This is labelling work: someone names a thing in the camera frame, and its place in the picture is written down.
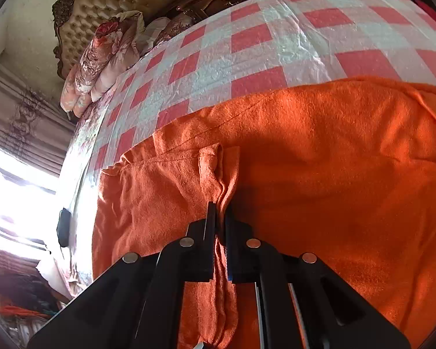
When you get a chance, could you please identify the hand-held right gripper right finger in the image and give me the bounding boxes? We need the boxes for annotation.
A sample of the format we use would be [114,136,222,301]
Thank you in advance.
[223,204,411,349]

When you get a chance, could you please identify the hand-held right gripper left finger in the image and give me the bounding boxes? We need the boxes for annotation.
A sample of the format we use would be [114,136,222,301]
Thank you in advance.
[27,202,219,349]

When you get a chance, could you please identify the orange pants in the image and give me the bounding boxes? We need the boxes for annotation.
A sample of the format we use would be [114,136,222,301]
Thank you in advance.
[91,75,436,349]

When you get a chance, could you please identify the black device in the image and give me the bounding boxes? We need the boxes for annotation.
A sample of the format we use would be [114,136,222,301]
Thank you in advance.
[56,207,71,248]

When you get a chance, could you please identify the folded pink floral quilt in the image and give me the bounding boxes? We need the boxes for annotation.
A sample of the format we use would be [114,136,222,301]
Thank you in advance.
[60,65,108,117]

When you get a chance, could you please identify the floral bed pillow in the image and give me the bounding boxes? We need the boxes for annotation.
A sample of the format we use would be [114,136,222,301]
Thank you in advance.
[135,12,205,58]

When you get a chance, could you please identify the folded red floral quilt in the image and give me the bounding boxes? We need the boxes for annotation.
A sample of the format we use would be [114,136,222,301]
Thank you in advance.
[74,10,146,94]

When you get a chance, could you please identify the patterned curtain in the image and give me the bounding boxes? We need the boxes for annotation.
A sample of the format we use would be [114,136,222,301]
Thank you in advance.
[0,60,78,187]

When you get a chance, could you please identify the tufted carved wooden headboard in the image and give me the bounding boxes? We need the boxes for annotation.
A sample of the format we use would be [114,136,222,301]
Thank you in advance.
[52,0,190,81]

